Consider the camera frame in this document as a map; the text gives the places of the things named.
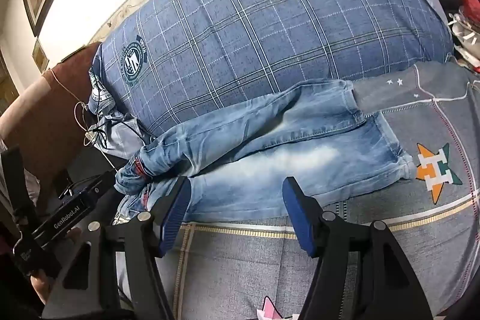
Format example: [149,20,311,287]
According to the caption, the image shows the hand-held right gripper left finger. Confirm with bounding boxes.
[41,177,193,320]

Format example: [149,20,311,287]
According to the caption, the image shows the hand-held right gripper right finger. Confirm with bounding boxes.
[282,176,439,320]

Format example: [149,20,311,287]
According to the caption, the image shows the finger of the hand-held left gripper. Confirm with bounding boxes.
[56,171,116,201]

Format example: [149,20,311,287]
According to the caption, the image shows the light blue jeans pants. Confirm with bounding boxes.
[112,79,418,228]

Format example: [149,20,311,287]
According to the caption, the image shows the person's left hand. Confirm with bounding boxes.
[30,227,85,307]

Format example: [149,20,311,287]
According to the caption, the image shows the blue printed pillow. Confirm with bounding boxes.
[88,68,155,160]

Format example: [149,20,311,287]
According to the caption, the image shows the brown headboard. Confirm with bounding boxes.
[0,42,105,195]

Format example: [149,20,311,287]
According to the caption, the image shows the grey star print bed sheet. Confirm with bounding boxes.
[112,58,480,320]

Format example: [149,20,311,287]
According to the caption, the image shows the pink folded paper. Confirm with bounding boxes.
[257,297,301,320]

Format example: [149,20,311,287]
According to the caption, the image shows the white clutter pile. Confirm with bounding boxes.
[447,6,480,74]

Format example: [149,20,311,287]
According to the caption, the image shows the black cable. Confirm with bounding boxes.
[85,113,157,149]

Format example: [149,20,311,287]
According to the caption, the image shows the white charging cable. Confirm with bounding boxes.
[43,69,118,171]

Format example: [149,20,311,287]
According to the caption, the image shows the small framed wall picture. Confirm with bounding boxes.
[32,37,50,72]

